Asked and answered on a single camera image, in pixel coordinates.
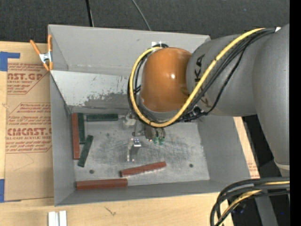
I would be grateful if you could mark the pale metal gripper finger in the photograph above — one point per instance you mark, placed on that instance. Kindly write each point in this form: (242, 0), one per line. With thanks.
(129, 152)
(135, 147)

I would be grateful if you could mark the grey metal bin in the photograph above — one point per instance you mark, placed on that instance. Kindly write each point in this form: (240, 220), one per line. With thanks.
(145, 154)

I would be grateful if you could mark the red-brown flat block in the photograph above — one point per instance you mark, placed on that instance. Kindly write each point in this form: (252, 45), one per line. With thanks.
(101, 184)
(75, 138)
(143, 169)

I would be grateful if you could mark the dark green flat block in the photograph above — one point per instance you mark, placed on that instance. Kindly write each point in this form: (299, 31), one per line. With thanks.
(85, 150)
(102, 117)
(81, 128)

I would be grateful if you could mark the brown cardboard board, red print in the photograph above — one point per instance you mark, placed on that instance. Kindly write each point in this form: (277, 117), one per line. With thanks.
(28, 116)

